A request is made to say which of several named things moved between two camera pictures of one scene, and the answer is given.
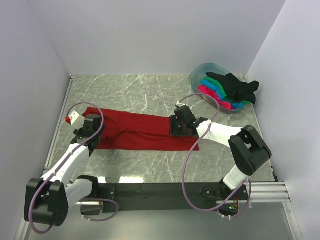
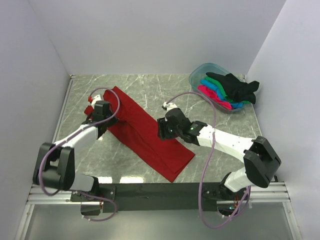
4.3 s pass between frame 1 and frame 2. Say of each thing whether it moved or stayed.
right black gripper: moved
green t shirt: stayed
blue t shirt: stayed
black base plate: stayed
